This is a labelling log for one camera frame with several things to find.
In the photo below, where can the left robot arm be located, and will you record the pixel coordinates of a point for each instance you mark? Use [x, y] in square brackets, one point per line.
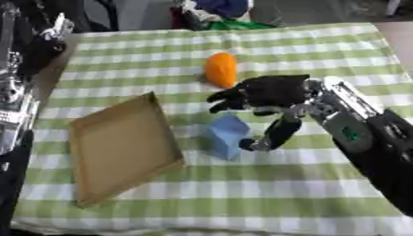
[13, 101]

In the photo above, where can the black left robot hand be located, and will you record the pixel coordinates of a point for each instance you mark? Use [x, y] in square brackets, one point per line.
[43, 52]

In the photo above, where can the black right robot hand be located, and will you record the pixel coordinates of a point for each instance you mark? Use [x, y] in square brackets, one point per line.
[271, 90]

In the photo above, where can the tan cardboard box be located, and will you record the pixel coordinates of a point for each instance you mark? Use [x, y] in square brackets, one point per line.
[123, 147]

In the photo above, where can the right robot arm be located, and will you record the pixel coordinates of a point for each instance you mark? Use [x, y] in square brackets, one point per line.
[365, 132]

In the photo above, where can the blue carton-shaped block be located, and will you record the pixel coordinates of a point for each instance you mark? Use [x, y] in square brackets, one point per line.
[228, 137]

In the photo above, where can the black chair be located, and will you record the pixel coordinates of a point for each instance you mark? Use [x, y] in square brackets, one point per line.
[99, 14]

